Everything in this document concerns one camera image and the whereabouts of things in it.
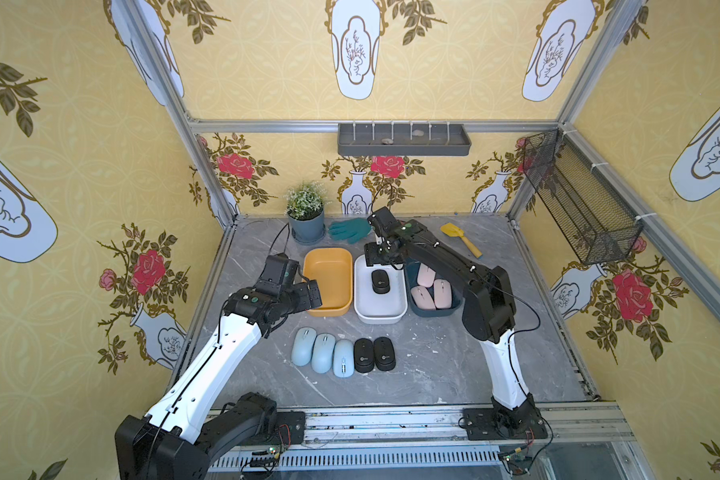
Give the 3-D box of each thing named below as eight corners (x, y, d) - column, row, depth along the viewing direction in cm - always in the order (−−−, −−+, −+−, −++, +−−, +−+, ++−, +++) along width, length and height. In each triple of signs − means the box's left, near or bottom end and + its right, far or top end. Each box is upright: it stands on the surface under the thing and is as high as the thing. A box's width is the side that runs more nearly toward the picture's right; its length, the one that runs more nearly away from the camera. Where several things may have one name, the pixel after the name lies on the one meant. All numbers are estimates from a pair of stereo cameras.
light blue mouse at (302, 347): (291, 366, 85) (289, 363, 83) (297, 330, 92) (295, 326, 90) (313, 366, 86) (312, 363, 83) (317, 330, 92) (316, 326, 90)
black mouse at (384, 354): (374, 370, 85) (375, 366, 83) (374, 340, 91) (374, 336, 88) (394, 370, 85) (395, 366, 83) (392, 340, 91) (393, 336, 88)
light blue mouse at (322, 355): (312, 372, 84) (310, 369, 82) (315, 337, 91) (314, 333, 89) (333, 372, 84) (332, 369, 82) (335, 337, 91) (335, 333, 89)
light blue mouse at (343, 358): (332, 377, 84) (332, 374, 81) (335, 343, 90) (334, 339, 87) (354, 377, 84) (354, 374, 81) (354, 343, 90) (354, 339, 87)
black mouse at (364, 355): (354, 372, 84) (353, 369, 82) (354, 342, 90) (354, 338, 88) (374, 372, 85) (374, 369, 82) (373, 342, 90) (374, 338, 88)
